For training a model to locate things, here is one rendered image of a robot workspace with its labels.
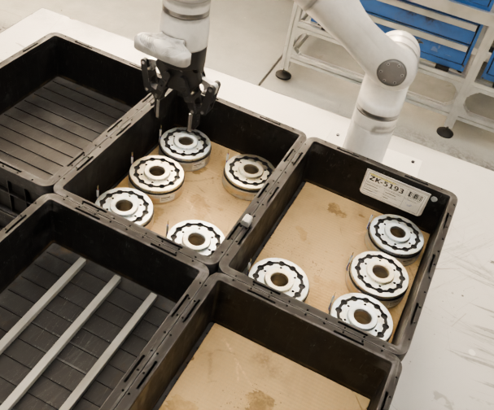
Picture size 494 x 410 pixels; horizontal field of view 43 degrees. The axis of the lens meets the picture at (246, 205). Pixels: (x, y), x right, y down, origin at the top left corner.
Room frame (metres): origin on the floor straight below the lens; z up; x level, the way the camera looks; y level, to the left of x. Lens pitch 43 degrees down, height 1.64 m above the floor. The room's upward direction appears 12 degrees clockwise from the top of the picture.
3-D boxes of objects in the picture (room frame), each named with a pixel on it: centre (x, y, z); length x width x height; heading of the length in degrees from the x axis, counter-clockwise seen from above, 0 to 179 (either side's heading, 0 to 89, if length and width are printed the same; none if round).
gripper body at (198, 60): (0.85, 0.15, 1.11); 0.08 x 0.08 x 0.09
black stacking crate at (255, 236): (0.75, -0.18, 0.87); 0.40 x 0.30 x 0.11; 163
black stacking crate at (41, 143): (0.93, 0.40, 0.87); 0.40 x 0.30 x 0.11; 163
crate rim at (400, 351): (0.75, -0.18, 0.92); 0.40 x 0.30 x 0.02; 163
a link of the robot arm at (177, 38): (0.83, 0.15, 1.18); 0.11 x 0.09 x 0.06; 161
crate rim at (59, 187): (0.84, 0.11, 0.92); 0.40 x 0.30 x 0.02; 163
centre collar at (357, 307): (0.62, -0.22, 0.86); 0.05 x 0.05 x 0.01
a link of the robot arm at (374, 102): (1.11, -0.22, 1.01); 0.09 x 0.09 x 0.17; 81
